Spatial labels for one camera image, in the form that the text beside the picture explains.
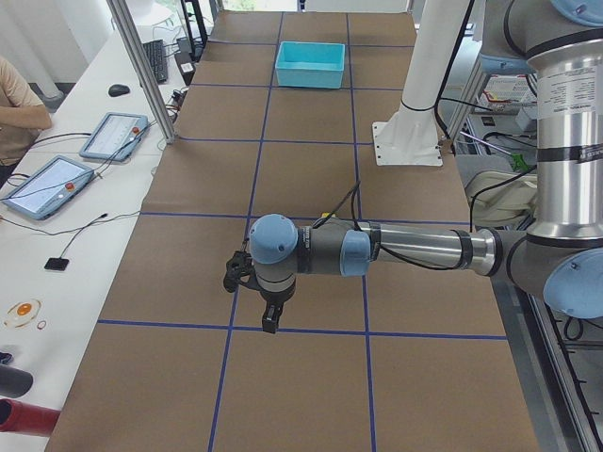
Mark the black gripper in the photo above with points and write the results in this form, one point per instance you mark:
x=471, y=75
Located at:
x=274, y=298

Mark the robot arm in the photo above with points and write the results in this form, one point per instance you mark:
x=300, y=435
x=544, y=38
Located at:
x=559, y=257

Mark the small black square pad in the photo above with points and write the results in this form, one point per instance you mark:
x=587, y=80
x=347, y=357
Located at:
x=56, y=264

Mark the far teach pendant tablet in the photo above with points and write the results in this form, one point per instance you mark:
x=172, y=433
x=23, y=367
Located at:
x=116, y=136

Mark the teach pendant tablet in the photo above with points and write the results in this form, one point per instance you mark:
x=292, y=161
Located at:
x=116, y=136
x=49, y=188

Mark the orange round sticker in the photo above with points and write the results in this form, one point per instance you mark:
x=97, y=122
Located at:
x=22, y=313

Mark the light blue plastic bin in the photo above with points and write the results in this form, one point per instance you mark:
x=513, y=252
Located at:
x=314, y=65

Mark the near teach pendant tablet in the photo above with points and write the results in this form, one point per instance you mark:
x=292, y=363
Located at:
x=49, y=188

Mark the black cylinder bottle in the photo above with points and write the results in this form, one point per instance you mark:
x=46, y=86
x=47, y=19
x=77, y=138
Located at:
x=14, y=382

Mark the red cylinder bottle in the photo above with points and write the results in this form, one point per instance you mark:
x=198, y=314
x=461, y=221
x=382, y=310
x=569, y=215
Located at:
x=23, y=418

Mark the black computer mouse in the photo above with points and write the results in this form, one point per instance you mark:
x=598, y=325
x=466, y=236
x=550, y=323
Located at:
x=118, y=90

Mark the black computer keyboard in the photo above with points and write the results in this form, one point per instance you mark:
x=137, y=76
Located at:
x=155, y=52

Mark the seated person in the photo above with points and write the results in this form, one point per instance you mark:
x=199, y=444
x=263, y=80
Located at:
x=23, y=117

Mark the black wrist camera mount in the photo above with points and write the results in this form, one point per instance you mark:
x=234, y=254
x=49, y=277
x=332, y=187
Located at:
x=240, y=272

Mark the aluminium frame post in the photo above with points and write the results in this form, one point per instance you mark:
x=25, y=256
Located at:
x=130, y=37

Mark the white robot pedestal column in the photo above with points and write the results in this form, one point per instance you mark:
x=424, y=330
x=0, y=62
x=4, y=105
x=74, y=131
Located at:
x=410, y=136

